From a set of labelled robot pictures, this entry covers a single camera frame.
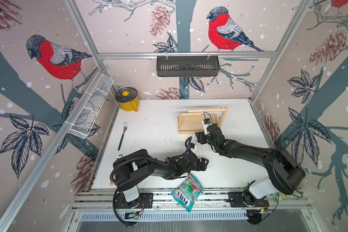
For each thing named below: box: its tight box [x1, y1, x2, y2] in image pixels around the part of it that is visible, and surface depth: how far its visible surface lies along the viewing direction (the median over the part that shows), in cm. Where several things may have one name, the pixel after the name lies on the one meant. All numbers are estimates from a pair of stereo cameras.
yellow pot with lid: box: [114, 87, 140, 113], surface depth 110 cm
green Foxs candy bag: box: [171, 173, 204, 213], surface depth 75 cm
